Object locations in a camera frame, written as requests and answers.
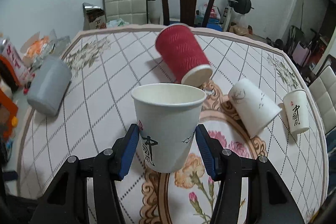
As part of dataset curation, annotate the white paper cup with birds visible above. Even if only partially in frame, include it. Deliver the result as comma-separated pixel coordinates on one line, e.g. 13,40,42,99
228,79,281,139

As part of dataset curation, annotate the white cup with calligraphy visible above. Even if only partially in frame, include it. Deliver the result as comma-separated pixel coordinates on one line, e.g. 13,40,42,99
283,89,309,134

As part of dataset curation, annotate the grey plastic cup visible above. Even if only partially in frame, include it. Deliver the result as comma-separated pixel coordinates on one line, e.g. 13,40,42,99
27,56,72,117

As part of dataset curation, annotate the red ribbed paper cup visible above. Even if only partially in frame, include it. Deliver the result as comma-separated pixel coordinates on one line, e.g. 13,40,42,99
155,23,213,87

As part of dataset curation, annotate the cream padded chair right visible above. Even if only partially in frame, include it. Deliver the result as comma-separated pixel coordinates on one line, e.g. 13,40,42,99
309,65,336,134

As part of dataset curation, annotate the cream padded chair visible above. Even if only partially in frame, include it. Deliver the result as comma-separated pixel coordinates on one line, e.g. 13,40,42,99
309,65,336,134
103,0,149,25

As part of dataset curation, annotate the pink suitcase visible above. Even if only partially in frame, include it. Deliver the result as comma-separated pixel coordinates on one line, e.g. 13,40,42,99
292,42,311,68

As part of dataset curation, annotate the brown tea box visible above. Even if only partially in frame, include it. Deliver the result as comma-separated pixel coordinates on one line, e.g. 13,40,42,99
83,3,106,31

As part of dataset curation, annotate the cream padded chair back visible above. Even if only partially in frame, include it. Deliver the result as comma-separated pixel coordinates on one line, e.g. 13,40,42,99
103,0,149,25

